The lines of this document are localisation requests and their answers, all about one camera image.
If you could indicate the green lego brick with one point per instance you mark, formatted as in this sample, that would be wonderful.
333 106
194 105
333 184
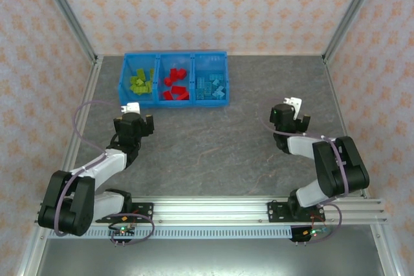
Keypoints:
134 79
134 88
148 87
151 74
140 82
139 91
140 73

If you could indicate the red lego brick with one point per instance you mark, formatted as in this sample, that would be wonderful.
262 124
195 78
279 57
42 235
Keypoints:
174 74
168 81
179 90
167 95
182 96
182 73

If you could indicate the blue lego brick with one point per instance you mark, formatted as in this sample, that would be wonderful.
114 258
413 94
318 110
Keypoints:
218 96
200 82
208 85
208 94
220 89
200 94
216 78

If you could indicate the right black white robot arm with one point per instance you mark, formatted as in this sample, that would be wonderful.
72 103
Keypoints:
336 166

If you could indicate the blue plastic bin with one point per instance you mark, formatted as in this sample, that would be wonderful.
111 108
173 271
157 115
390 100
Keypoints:
210 62
139 61
174 61

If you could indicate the left small circuit board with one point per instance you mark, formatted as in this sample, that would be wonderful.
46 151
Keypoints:
122 230

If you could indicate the small circuit board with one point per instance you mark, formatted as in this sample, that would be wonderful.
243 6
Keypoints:
122 230
315 231

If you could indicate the right small circuit board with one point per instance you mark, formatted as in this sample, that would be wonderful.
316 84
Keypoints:
315 231

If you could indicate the grey metal panel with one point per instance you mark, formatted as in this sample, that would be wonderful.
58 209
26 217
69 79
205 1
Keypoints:
210 256

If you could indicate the aluminium corner strut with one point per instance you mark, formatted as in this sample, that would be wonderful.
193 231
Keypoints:
32 250
386 250

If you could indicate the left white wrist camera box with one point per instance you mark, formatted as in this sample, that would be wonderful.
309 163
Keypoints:
132 107

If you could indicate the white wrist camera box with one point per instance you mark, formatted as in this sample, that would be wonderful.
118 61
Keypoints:
296 101
132 107

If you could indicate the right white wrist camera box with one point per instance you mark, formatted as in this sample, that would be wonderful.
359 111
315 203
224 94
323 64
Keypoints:
296 101

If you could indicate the aluminium side rail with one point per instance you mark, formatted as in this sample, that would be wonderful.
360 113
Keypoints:
87 95
339 111

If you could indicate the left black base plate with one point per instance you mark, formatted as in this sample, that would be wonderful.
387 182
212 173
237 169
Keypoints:
144 211

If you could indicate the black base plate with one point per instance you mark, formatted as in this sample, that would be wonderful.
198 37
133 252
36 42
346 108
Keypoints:
144 211
278 213

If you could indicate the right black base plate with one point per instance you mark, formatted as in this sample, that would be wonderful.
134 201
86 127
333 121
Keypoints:
278 213

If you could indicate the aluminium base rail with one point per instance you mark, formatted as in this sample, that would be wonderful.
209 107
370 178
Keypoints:
210 211

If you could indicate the aluminium frame post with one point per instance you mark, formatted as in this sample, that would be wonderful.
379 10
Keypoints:
354 11
64 11

